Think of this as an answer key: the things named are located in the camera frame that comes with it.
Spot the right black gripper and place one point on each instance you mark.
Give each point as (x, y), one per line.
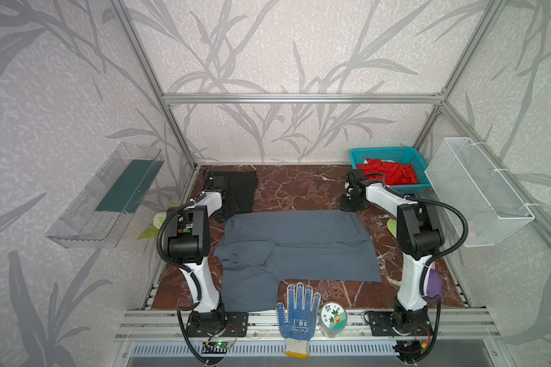
(349, 200)

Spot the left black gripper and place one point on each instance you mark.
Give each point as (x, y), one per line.
(229, 209)

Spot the grey t shirt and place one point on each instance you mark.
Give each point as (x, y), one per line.
(260, 250)

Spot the teal plastic basket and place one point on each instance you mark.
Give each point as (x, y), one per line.
(403, 155)

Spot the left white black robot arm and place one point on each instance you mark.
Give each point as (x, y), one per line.
(184, 241)

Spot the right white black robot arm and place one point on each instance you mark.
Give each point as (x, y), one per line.
(419, 236)

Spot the folded black t shirt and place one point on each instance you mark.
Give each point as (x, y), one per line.
(241, 187)

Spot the red t shirt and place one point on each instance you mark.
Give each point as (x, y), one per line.
(394, 174)

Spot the potted artificial flower plant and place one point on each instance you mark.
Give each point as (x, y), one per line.
(153, 228)

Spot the round tin with cartoon label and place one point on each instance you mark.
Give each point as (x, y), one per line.
(332, 319)

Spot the blue dotted work glove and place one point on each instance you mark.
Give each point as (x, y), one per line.
(297, 319)

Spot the green circuit board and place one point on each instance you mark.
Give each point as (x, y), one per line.
(218, 347)

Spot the purple object by right wall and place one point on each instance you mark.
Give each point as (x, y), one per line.
(434, 288)

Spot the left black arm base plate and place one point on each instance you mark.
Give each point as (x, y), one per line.
(217, 322)

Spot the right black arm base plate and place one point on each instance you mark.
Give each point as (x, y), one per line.
(399, 323)

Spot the white wire mesh basket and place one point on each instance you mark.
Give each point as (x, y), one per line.
(463, 176)

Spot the clear plastic wall shelf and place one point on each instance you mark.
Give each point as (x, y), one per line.
(103, 210)

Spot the aluminium front rail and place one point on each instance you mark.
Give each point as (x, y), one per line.
(168, 325)

